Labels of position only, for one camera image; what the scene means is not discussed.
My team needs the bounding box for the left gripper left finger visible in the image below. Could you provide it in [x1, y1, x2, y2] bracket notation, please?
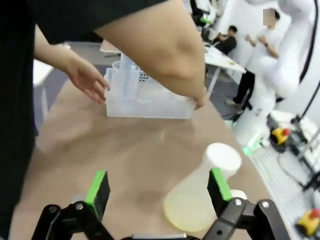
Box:
[31, 170, 115, 240]

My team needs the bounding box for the person's right forearm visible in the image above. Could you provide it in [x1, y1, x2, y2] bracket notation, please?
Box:
[94, 0, 208, 101]

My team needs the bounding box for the translucent plastic conical flask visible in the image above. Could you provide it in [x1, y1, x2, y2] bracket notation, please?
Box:
[162, 159, 235, 232]

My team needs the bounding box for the person in black t-shirt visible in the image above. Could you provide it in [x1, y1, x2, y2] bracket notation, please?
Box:
[0, 0, 192, 227]

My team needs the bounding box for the person in white shirt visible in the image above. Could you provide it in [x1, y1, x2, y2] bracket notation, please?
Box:
[225, 8, 281, 111]

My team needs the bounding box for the person's left forearm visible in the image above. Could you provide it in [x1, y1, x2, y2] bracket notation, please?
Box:
[33, 24, 76, 74]

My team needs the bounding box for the white background table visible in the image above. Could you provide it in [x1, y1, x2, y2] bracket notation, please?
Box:
[204, 45, 248, 94]

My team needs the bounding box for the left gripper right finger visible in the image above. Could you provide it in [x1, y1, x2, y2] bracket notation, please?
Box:
[202, 167, 292, 240]

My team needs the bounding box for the white round flask cap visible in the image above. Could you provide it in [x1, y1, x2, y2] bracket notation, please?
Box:
[202, 142, 243, 179]

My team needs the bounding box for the clear plastic measuring beaker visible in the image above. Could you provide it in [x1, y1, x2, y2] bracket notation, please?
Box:
[111, 61, 140, 105]

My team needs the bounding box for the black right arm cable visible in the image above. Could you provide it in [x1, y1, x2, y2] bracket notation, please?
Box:
[298, 0, 317, 85]

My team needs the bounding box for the seated person in black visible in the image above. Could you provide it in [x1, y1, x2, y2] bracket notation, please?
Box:
[214, 24, 238, 55]

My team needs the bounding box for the person's left hand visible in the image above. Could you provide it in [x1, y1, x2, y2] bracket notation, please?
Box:
[66, 55, 111, 105]

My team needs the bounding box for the clear graduated cylinder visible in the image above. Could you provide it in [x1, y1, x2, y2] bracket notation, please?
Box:
[120, 52, 138, 76]

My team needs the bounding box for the white perforated plastic basket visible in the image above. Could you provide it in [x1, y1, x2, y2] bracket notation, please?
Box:
[104, 66, 197, 120]

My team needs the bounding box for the yellow red emergency stop button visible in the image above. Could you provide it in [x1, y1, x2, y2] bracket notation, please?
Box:
[270, 126, 291, 146]
[296, 209, 320, 236]

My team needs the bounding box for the person's right hand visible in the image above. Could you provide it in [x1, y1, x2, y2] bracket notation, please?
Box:
[193, 92, 209, 111]

